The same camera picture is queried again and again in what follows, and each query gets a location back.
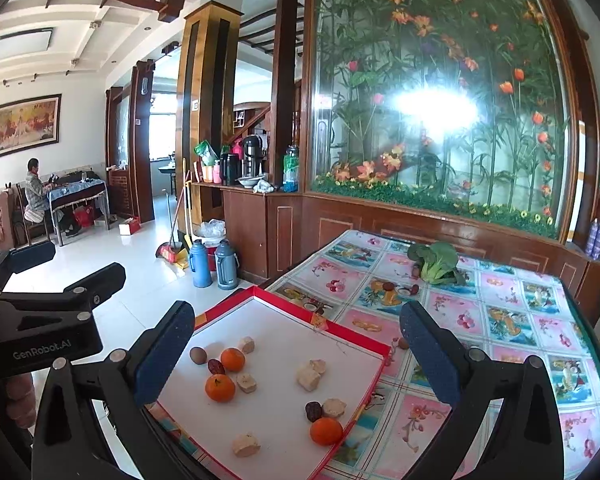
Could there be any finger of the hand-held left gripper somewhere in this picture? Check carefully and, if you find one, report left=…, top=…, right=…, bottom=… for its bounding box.
left=0, top=241, right=56, bottom=301
left=0, top=262, right=127, bottom=329

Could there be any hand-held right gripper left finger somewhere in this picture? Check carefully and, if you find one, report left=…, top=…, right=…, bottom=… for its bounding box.
left=32, top=299, right=195, bottom=480

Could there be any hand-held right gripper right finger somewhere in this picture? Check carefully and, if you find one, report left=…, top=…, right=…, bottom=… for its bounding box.
left=399, top=300, right=566, bottom=480

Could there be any orange mandarin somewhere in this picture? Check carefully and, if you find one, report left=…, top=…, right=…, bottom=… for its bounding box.
left=221, top=347, right=247, bottom=372
left=205, top=374, right=237, bottom=403
left=310, top=416, right=344, bottom=447

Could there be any red rimmed white tray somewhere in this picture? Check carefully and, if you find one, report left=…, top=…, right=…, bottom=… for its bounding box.
left=142, top=285, right=391, bottom=480

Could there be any person's left hand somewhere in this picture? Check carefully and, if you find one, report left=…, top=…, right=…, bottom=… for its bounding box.
left=0, top=372, right=36, bottom=431

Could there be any wooden chair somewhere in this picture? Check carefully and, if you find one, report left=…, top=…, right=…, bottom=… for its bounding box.
left=14, top=182, right=50, bottom=246

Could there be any red dustpan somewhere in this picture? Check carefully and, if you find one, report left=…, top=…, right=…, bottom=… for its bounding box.
left=156, top=241, right=188, bottom=266

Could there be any blue cloth covered table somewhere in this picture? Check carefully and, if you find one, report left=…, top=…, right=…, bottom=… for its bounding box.
left=47, top=177, right=109, bottom=246

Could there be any green bok choy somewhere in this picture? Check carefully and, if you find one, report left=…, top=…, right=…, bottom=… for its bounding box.
left=407, top=241, right=468, bottom=286

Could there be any grey blue thermos flask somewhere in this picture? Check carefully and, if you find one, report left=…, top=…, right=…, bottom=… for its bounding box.
left=215, top=239, right=239, bottom=291

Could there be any red trash bin white liner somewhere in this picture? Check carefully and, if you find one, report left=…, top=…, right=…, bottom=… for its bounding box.
left=195, top=219, right=227, bottom=271

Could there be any green snack bag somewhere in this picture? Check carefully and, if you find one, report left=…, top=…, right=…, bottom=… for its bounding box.
left=195, top=140, right=219, bottom=167

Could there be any black kettle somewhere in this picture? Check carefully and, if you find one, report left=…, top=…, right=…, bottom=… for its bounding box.
left=220, top=152, right=241, bottom=187

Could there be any black thermos jug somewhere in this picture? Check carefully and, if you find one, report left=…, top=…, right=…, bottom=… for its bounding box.
left=242, top=135, right=265, bottom=178

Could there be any flat ceiling lamp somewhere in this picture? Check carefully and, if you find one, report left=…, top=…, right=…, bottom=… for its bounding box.
left=0, top=27, right=55, bottom=61

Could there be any green label water bottle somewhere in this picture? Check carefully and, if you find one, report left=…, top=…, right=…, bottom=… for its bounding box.
left=283, top=145, right=301, bottom=193

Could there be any flower and bamboo glass panel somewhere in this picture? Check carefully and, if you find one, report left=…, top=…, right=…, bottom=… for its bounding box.
left=305, top=0, right=581, bottom=241

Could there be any yellow handled broom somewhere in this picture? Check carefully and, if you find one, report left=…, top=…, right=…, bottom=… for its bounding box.
left=181, top=159, right=193, bottom=251

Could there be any framed wall painting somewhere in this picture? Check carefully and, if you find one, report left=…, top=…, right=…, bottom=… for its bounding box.
left=0, top=93, right=63, bottom=161

